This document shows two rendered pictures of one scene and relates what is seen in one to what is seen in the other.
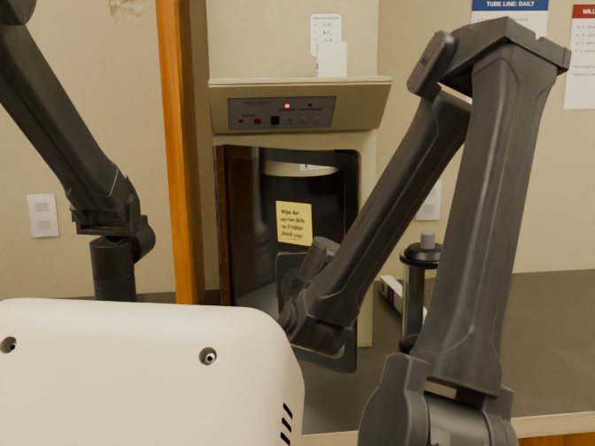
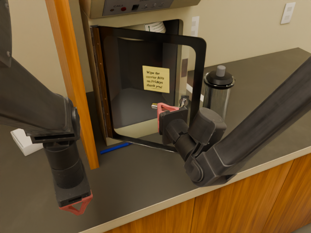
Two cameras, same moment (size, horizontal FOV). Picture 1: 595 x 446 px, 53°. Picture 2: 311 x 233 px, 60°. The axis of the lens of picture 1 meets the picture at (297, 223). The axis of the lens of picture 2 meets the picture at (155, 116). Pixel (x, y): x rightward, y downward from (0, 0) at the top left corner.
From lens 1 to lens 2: 46 cm
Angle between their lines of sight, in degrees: 27
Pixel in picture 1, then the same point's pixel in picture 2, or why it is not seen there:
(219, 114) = (96, 7)
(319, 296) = (224, 165)
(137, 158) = (13, 20)
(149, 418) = not seen: outside the picture
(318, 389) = (169, 161)
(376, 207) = (280, 116)
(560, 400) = (284, 145)
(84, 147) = (47, 106)
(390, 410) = not seen: outside the picture
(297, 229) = (158, 83)
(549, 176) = (250, 9)
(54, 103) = (25, 95)
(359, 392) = not seen: hidden behind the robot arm
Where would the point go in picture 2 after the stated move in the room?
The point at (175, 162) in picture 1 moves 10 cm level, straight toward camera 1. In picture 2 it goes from (71, 48) to (83, 64)
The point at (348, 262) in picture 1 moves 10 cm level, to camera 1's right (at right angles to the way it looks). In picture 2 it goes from (250, 147) to (297, 136)
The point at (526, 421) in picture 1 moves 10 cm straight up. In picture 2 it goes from (274, 161) to (282, 140)
